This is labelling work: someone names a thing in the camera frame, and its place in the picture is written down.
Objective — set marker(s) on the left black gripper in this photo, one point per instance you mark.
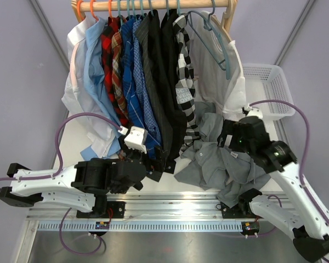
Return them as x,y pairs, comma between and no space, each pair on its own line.
159,159

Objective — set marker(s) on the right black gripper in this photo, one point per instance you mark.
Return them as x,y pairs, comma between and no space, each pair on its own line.
230,127

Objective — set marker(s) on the grey button shirt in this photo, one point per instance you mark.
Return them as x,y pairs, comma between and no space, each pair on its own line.
216,167

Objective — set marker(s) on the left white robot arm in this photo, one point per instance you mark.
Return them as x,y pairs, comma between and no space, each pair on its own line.
85,185

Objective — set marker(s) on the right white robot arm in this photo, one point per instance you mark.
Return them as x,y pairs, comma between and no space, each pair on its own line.
309,227

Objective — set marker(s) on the blue striped shirt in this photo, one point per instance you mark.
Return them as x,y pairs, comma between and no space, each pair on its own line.
127,60

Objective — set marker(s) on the white t-shirt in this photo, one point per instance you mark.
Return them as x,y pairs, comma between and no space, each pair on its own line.
217,67

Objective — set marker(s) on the blue checked shirt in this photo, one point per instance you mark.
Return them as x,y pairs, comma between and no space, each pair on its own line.
154,135

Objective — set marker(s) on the white dress shirt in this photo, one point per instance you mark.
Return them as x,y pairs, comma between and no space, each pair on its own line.
76,98

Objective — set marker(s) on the black white checked shirt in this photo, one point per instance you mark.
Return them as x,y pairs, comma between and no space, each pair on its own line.
184,88

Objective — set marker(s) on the light blue shirt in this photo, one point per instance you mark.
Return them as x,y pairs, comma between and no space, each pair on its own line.
94,75

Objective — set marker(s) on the dark grey pinstripe shirt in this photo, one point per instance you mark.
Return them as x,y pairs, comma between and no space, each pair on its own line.
142,34

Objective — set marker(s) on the red black plaid shirt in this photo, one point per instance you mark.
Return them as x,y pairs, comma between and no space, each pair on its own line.
110,29

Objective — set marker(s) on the white plastic basket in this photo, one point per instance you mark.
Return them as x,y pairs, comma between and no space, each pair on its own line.
268,82

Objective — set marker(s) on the wooden rack right leg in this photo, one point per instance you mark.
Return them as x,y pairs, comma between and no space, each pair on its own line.
226,21

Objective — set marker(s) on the wooden rack leg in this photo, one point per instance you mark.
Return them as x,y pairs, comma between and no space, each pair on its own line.
226,21
76,6

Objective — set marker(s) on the wooden rack left leg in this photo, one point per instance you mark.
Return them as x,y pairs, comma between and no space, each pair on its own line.
76,6

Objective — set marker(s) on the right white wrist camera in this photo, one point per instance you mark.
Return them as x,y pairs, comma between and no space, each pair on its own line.
250,111

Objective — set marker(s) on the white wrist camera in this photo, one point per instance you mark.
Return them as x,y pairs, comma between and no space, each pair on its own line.
135,138
250,111

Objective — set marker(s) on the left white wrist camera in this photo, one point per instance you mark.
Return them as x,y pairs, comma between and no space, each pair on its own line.
135,138

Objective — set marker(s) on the aluminium mounting rail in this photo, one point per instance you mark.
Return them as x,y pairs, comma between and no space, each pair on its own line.
190,206

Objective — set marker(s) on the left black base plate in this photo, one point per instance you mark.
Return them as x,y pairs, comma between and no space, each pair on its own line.
113,209

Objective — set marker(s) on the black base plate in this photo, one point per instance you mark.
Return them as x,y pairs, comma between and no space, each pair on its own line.
113,209
235,212

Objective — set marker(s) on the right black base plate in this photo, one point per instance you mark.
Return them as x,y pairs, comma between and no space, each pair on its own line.
235,212

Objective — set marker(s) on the slotted cable duct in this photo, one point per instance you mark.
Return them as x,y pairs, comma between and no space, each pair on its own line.
143,226

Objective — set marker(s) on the wooden clothes rail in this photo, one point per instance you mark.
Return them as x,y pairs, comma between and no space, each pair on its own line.
102,6

